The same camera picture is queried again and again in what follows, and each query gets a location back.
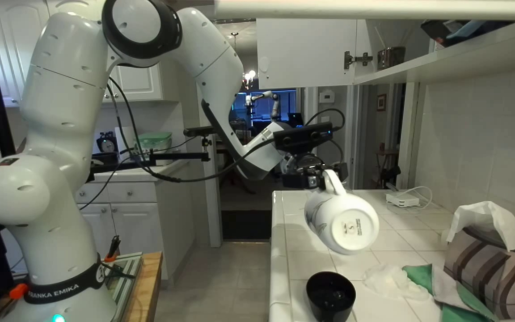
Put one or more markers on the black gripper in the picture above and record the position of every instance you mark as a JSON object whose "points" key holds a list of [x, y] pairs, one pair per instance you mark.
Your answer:
{"points": [[299, 170]]}

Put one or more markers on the white mug with blue flowers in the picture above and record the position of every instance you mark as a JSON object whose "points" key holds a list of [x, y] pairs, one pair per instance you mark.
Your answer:
{"points": [[340, 220]]}

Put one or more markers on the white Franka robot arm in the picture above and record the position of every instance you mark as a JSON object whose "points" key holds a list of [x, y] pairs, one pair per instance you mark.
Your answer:
{"points": [[61, 118]]}

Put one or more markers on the black measuring cup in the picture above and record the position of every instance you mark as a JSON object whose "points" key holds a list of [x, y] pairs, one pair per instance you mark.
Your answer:
{"points": [[330, 297]]}

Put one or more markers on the blue lit monitor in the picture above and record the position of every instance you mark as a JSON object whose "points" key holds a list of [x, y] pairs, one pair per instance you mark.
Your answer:
{"points": [[251, 107]]}

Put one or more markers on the crumpled clear plastic wrap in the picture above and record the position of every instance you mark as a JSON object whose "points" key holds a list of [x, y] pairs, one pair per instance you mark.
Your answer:
{"points": [[389, 279]]}

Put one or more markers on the green cloth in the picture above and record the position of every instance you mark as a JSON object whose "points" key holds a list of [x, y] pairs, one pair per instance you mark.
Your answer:
{"points": [[419, 275]]}

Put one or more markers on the white plastic bag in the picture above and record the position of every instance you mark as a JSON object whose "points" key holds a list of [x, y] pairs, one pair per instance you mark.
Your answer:
{"points": [[483, 216]]}

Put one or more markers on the green basket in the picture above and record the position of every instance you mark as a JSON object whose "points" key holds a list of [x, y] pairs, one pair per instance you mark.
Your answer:
{"points": [[156, 141]]}

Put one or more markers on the colourful snack bag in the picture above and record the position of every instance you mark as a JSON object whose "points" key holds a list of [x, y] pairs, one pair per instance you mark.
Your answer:
{"points": [[460, 32]]}

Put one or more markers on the striped oven mitt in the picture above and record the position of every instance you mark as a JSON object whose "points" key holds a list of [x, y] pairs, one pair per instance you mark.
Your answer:
{"points": [[496, 274]]}

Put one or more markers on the white upper kitchen cabinets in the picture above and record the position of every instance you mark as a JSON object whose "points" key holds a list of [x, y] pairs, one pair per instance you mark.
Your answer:
{"points": [[144, 82]]}

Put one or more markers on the white kitchen cabinets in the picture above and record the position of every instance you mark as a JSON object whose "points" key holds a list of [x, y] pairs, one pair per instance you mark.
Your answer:
{"points": [[126, 220], [144, 82]]}

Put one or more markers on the white lower kitchen cabinets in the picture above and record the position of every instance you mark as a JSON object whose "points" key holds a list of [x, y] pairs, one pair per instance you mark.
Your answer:
{"points": [[126, 220]]}

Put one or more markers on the small blue clock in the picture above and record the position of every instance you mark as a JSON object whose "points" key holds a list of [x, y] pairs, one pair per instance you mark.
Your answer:
{"points": [[108, 143]]}

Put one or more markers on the orange clamp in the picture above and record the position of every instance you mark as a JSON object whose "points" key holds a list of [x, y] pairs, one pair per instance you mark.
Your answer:
{"points": [[18, 290]]}

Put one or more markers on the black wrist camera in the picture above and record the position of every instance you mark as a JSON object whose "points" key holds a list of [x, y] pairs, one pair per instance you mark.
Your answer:
{"points": [[303, 136]]}

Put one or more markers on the white wall cabinet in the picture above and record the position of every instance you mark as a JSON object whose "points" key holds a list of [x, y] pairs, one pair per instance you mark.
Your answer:
{"points": [[299, 54]]}

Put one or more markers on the white wall shelf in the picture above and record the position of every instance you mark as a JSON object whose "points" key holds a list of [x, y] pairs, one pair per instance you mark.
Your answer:
{"points": [[448, 62]]}

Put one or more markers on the aluminium frame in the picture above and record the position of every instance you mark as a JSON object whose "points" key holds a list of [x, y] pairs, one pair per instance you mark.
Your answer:
{"points": [[129, 274]]}

